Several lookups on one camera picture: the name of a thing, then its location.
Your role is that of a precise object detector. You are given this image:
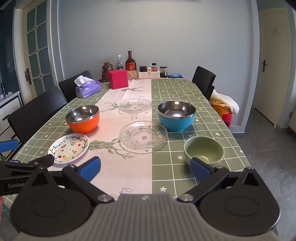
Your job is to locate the flowered glass plate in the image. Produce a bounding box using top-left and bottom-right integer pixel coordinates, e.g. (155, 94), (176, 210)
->
(119, 120), (168, 153)

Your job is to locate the green checkered tablecloth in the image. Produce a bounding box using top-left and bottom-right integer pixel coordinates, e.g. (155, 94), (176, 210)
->
(5, 77), (252, 204)

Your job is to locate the purple tissue box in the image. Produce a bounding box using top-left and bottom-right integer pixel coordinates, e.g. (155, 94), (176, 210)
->
(75, 76), (101, 98)

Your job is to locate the glass-paned door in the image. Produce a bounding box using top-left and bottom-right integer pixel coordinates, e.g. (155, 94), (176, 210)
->
(22, 0), (55, 98)

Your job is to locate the white deer-print table runner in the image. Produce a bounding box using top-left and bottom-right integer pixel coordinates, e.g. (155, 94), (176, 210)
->
(88, 79), (153, 200)

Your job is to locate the orange steel bowl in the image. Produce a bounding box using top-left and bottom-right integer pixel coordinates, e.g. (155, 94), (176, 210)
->
(65, 105), (100, 134)

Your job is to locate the clear beaded glass plate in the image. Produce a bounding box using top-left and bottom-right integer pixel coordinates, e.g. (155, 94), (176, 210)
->
(119, 99), (152, 115)

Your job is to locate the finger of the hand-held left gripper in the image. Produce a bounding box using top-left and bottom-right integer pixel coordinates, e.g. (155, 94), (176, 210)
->
(0, 154), (55, 173)
(0, 140), (19, 158)

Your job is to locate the brown liquor bottle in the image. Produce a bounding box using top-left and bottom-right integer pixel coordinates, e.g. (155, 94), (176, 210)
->
(125, 51), (137, 71)

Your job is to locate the green ceramic bowl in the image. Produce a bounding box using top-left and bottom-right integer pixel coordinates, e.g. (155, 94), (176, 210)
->
(184, 136), (225, 171)

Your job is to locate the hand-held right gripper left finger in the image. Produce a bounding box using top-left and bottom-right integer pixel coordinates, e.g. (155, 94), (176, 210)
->
(20, 156), (116, 204)

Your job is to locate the red stool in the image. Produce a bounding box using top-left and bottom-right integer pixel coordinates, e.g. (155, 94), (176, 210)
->
(211, 103), (233, 129)

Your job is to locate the blue steel bowl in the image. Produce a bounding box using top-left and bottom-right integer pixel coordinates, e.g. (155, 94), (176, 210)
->
(158, 101), (196, 132)

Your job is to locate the black chair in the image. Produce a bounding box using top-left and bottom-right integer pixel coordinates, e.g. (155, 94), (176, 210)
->
(8, 86), (67, 144)
(192, 66), (216, 100)
(58, 70), (93, 103)

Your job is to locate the white fruit-print plate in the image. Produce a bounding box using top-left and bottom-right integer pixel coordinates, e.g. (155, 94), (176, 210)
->
(48, 133), (90, 164)

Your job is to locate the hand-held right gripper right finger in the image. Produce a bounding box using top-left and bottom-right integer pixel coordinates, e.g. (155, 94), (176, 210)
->
(177, 157), (273, 203)

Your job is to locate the pink box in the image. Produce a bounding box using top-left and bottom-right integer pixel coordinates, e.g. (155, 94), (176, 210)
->
(108, 70), (129, 89)

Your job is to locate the white drawer cabinet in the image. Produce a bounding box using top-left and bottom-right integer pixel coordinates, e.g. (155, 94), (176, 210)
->
(0, 91), (23, 139)

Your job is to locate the cream plain door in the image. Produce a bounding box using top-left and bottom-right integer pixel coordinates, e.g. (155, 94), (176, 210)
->
(258, 10), (290, 126)

